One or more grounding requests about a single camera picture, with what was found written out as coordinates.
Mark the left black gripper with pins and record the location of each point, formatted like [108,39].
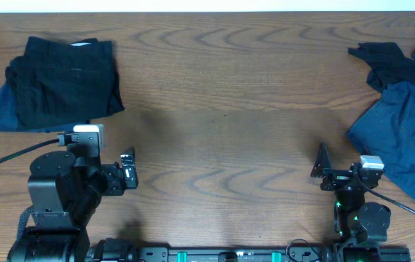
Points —
[121,176]

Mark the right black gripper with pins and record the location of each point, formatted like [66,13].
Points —
[341,173]

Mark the black shorts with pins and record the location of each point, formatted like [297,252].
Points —
[56,84]

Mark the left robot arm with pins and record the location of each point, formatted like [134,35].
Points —
[66,187]

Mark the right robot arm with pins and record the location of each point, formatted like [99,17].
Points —
[361,225]

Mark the blue denim shorts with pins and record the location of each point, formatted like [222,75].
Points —
[387,129]

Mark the black crumpled garment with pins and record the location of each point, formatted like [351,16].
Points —
[387,62]

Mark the folded navy blue shorts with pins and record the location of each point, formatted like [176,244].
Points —
[0,113]

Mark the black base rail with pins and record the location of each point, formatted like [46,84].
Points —
[298,250]

